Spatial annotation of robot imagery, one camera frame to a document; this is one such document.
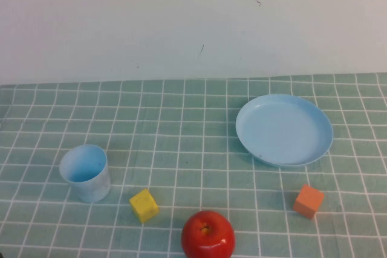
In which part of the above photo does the green white checkered tablecloth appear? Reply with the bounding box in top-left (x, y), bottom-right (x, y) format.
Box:
top-left (0, 72), bottom-right (387, 258)

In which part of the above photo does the light blue plastic cup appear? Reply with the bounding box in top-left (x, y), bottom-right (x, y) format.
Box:
top-left (59, 144), bottom-right (111, 204)

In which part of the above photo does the yellow cube block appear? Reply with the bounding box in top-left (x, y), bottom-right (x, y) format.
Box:
top-left (129, 188), bottom-right (160, 224)

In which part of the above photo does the red apple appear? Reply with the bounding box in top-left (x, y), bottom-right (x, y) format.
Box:
top-left (181, 210), bottom-right (236, 258)

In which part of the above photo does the orange cube block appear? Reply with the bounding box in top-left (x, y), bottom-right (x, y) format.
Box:
top-left (292, 184), bottom-right (325, 221)

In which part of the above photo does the light blue round plate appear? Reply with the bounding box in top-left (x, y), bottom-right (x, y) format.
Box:
top-left (235, 93), bottom-right (334, 167)

